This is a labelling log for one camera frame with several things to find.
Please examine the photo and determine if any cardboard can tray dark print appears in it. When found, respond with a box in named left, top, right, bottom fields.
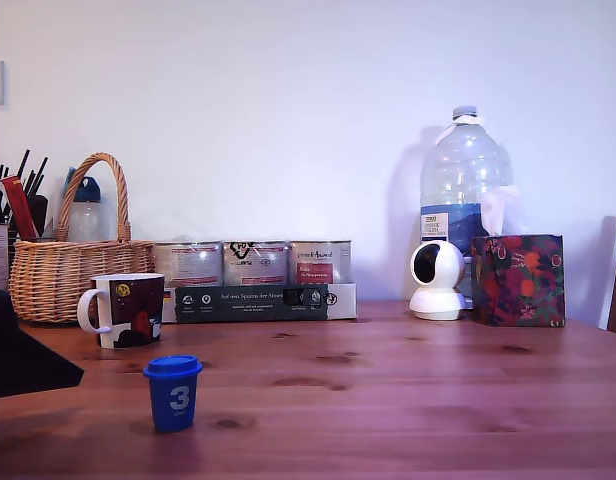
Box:
left=162, top=282, right=359, bottom=324

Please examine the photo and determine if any small white round camera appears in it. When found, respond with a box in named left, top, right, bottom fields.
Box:
left=408, top=239, right=469, bottom=322

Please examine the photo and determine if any clear bottle with blue cap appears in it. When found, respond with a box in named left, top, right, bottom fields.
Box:
left=66, top=175, right=107, bottom=243

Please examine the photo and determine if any large clear water bottle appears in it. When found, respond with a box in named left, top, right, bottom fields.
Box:
left=418, top=104, right=515, bottom=262

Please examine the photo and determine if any silver food can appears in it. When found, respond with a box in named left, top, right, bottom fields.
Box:
left=222, top=239, right=290, bottom=288
left=152, top=241, right=224, bottom=290

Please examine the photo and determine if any blue coffee capsule number three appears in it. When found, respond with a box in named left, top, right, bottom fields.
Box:
left=142, top=354, right=204, bottom=434

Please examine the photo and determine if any silver can with red label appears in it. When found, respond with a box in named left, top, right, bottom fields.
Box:
left=287, top=239, right=353, bottom=286

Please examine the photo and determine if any wicker basket with handle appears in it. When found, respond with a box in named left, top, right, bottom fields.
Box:
left=8, top=152, right=157, bottom=324

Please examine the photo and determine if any white tissue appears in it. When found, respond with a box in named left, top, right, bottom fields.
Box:
left=479, top=185, right=522, bottom=237

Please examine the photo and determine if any floral tissue box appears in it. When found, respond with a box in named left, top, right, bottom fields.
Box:
left=469, top=233, right=567, bottom=329

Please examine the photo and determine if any white mug with dark print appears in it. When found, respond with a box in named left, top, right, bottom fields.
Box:
left=76, top=272, right=167, bottom=350

